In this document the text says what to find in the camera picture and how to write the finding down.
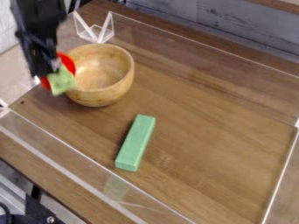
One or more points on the clear acrylic corner bracket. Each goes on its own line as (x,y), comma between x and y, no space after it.
(95,34)

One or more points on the red plush strawberry toy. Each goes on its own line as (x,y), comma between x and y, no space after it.
(60,81)

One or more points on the wooden bowl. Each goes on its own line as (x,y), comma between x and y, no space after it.
(104,74)

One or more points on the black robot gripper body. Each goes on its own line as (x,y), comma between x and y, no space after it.
(36,34)

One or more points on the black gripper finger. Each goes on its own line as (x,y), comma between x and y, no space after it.
(43,60)

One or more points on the green rectangular block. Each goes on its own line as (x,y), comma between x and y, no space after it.
(136,140)

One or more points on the dark robot arm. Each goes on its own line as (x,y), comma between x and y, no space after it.
(37,8)

